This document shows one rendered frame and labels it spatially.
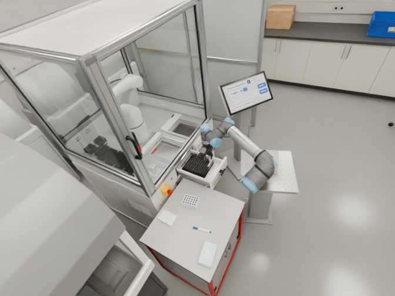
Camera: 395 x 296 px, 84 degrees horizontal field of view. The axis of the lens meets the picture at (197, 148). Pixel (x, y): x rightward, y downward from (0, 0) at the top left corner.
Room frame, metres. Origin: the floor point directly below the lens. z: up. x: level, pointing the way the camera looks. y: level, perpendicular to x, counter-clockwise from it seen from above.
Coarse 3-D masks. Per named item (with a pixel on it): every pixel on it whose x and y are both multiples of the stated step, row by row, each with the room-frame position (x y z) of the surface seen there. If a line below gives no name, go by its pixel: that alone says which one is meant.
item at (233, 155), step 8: (240, 112) 1.86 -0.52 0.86; (248, 112) 1.89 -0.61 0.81; (240, 120) 1.86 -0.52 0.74; (248, 120) 1.89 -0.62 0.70; (240, 128) 1.86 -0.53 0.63; (248, 128) 1.89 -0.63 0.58; (248, 136) 1.90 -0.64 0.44; (224, 152) 2.07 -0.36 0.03; (232, 152) 2.04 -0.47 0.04; (240, 152) 1.87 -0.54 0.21; (232, 160) 1.89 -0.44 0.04; (240, 160) 1.87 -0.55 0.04; (232, 168) 1.77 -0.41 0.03; (240, 168) 1.74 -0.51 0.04; (240, 176) 1.62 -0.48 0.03
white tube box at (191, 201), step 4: (184, 196) 0.97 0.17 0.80; (188, 196) 0.97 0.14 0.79; (192, 196) 0.96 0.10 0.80; (184, 200) 0.93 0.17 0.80; (188, 200) 0.93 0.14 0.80; (192, 200) 0.92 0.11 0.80; (196, 200) 0.92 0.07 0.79; (184, 204) 0.91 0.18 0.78; (188, 204) 0.89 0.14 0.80; (192, 204) 0.90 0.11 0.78; (196, 204) 0.88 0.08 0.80
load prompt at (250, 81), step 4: (244, 80) 1.94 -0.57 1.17; (248, 80) 1.95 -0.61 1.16; (252, 80) 1.95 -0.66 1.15; (236, 84) 1.91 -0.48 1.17; (240, 84) 1.92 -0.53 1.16; (244, 84) 1.92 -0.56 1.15; (248, 84) 1.93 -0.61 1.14; (228, 88) 1.87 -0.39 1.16; (232, 88) 1.88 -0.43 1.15; (236, 88) 1.88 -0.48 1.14
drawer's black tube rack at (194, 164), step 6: (192, 156) 1.32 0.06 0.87; (186, 162) 1.24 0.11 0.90; (192, 162) 1.25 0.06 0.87; (198, 162) 1.22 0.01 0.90; (204, 162) 1.23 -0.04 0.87; (186, 168) 1.17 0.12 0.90; (192, 168) 1.17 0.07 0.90; (198, 168) 1.15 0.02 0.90; (204, 168) 1.14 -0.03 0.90; (198, 174) 1.11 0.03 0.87
